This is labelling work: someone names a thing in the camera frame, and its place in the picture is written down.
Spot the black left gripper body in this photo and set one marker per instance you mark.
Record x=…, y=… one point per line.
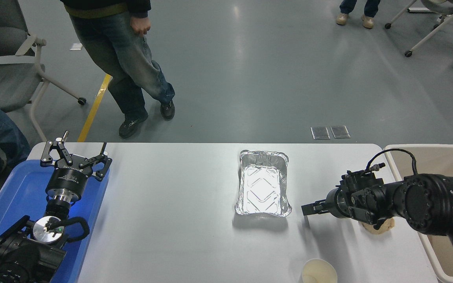
x=67, y=179

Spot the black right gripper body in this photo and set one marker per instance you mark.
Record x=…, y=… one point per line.
x=336, y=203

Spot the white paper cup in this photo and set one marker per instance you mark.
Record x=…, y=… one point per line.
x=319, y=272

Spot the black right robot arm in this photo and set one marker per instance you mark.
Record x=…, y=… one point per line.
x=427, y=200

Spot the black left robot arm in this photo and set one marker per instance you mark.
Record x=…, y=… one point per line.
x=22, y=255

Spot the person's hand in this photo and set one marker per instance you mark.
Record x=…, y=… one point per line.
x=140, y=25

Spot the silver foil tray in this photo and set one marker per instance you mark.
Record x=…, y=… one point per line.
x=262, y=188

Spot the crumpled tan paper ball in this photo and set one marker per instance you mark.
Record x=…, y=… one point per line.
x=385, y=227

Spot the blue plastic tray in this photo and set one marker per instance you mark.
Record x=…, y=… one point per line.
x=10, y=196

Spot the metal floor plate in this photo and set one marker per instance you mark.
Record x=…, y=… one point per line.
x=340, y=132
x=320, y=133

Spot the grey office chair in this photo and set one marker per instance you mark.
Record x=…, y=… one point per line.
x=2, y=78

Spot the standing person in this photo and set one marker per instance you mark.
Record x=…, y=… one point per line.
x=124, y=59

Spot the small white floor plate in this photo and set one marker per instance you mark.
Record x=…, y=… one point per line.
x=76, y=46

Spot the large pale bin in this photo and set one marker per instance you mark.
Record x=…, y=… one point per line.
x=439, y=161

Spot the person with tan shoes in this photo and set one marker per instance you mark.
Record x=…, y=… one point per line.
x=364, y=8

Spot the white-framed wheeled chair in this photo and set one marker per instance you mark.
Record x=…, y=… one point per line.
x=439, y=27

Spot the white floor bar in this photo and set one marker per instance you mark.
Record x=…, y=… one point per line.
x=419, y=10

